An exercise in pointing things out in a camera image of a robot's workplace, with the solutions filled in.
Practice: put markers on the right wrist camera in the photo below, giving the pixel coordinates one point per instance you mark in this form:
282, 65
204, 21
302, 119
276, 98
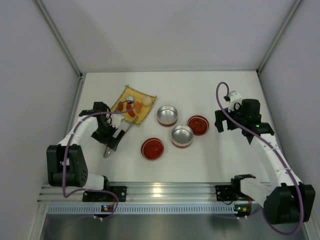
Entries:
234, 99

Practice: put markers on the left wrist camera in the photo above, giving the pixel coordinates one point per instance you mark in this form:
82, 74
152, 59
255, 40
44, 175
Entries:
116, 120

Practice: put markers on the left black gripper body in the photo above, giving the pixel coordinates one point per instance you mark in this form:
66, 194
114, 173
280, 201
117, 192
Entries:
111, 139

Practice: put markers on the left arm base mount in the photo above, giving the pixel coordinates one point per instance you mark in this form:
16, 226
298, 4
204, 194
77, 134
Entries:
118, 194

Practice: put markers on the round white bun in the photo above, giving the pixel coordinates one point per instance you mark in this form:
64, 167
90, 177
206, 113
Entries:
147, 101

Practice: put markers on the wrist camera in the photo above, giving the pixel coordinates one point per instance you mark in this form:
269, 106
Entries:
234, 99
116, 120

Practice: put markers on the rice ball with seaweed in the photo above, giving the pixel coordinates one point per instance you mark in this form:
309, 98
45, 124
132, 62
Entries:
130, 99

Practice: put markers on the red lid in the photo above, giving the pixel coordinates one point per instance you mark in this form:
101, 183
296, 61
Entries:
152, 149
199, 125

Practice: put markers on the slotted cable duct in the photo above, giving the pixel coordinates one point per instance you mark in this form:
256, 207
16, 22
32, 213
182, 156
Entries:
143, 209

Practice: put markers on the steel red bowl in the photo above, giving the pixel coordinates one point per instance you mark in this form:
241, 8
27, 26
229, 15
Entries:
182, 136
167, 115

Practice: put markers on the left red lid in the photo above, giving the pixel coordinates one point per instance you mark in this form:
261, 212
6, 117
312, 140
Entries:
152, 149

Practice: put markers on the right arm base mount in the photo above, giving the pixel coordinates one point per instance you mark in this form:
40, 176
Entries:
232, 192

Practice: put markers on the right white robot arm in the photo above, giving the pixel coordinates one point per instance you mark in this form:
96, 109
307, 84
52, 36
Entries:
288, 200

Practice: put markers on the orange fried piece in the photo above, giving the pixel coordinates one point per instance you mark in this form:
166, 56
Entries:
138, 107

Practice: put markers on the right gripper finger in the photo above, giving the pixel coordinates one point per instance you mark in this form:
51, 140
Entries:
230, 124
219, 118

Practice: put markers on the far steel red bowl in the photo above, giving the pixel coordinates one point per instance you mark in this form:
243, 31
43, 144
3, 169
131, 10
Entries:
167, 115

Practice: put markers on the bamboo mat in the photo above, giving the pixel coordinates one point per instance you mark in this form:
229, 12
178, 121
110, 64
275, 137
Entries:
138, 96

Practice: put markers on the right red lid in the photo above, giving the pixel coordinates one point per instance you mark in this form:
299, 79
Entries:
199, 125

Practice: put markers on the aluminium rail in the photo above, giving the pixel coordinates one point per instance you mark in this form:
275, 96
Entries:
145, 192

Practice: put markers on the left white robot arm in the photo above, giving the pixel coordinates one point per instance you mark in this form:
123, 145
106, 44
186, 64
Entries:
66, 164

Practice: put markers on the near steel red bowl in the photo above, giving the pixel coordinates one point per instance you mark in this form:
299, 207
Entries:
182, 136

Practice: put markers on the metal tongs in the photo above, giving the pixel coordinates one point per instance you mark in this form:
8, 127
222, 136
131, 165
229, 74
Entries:
130, 127

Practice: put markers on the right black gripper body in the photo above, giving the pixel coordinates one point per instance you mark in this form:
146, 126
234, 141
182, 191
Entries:
222, 119

